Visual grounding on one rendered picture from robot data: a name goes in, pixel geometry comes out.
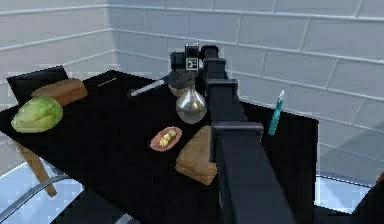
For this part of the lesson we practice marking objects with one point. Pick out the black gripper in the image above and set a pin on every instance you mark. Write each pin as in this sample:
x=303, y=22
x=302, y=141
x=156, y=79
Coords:
x=181, y=78

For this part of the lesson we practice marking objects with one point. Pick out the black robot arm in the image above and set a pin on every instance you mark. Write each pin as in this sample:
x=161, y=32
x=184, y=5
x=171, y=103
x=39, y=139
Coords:
x=248, y=173

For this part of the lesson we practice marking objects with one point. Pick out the black dining table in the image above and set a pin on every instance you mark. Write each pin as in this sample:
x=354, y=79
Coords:
x=110, y=150

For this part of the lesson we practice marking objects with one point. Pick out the brown bowl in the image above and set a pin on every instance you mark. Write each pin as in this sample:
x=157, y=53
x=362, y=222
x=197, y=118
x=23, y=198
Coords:
x=176, y=91

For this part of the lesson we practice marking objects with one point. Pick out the orange pencil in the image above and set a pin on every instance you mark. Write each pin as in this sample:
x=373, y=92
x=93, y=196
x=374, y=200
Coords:
x=107, y=81

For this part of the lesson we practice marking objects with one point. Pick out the yellow food pieces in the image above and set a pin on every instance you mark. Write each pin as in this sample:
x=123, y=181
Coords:
x=167, y=137

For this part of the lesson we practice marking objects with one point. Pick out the pink plate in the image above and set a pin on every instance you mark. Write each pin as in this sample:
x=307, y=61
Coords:
x=156, y=142

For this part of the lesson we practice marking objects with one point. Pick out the brown bread loaf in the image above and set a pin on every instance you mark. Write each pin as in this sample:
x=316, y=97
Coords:
x=61, y=90
x=196, y=156

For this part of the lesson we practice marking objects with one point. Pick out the green lettuce head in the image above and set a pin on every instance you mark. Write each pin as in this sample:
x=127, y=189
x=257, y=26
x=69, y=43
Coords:
x=37, y=114

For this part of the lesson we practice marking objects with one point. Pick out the teal dish brush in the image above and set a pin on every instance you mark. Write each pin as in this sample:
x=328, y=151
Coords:
x=276, y=115

